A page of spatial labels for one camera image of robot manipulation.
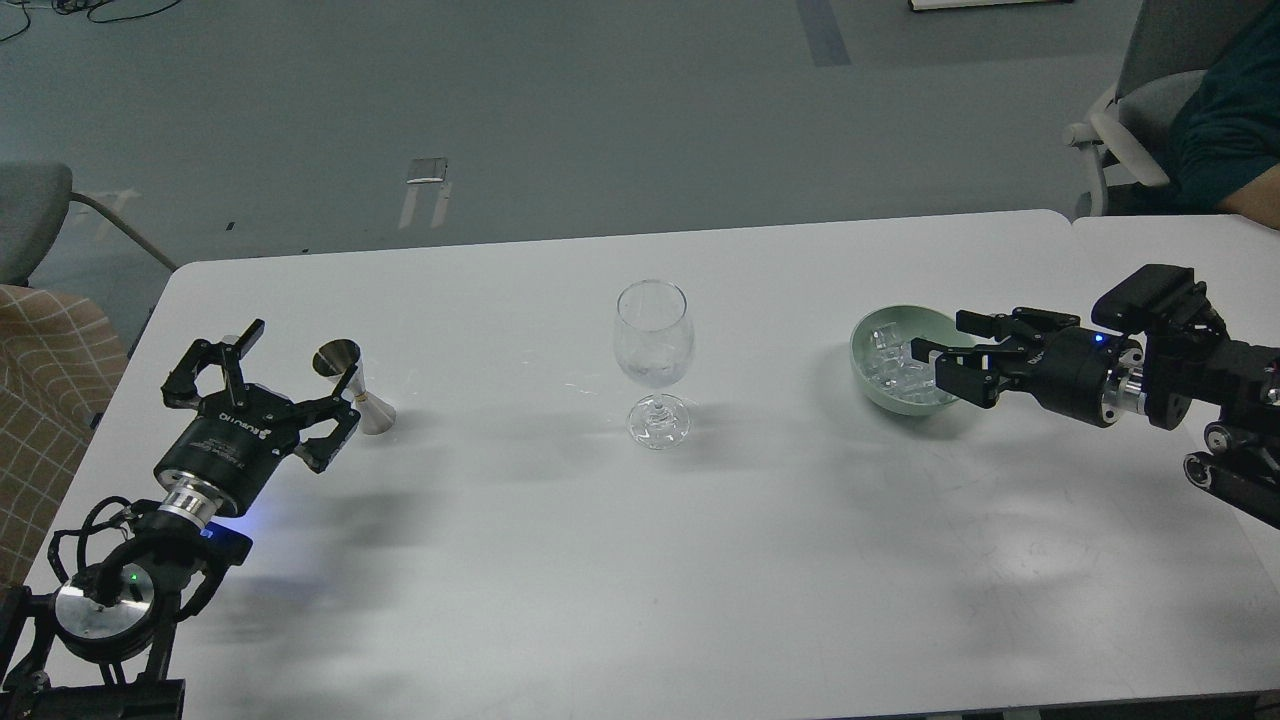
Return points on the pile of clear ice cubes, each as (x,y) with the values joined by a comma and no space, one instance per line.
(893,370)

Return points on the metal floor plate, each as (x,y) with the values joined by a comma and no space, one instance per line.
(427,171)

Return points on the grey chair left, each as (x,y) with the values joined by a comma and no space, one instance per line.
(35,200)

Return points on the steel double jigger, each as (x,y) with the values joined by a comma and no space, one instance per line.
(337,359)

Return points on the person in teal sweater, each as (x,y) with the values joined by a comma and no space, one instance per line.
(1223,152)

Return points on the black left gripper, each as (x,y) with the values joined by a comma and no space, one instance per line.
(240,435)

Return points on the beige checked cushion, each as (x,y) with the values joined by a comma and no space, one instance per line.
(61,361)

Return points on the green bowl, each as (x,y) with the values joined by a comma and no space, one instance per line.
(916,322)

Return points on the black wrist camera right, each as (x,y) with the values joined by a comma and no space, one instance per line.
(1160,298)

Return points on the grey office chair right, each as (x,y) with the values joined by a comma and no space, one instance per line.
(1125,134)

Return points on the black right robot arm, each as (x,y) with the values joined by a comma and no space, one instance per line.
(1171,371)

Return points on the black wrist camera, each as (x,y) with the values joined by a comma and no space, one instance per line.
(1160,298)
(229,545)

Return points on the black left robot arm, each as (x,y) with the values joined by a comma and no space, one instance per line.
(100,645)

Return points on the clear wine glass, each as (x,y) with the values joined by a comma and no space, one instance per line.
(653,345)

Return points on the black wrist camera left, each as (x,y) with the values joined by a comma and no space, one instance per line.
(229,545)

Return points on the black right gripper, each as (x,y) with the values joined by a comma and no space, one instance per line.
(1065,368)

